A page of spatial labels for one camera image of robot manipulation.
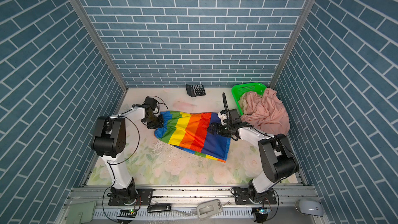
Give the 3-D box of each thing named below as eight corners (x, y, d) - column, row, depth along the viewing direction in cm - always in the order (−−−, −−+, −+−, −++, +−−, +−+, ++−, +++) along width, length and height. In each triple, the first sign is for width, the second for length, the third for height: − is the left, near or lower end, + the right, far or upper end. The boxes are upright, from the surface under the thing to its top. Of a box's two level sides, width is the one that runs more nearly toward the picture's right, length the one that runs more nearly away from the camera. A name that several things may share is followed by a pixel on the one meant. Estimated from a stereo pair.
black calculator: (185, 96, 118) (184, 94, 116) (186, 86, 125) (185, 84, 123) (205, 96, 118) (205, 94, 116) (205, 86, 125) (205, 84, 123)
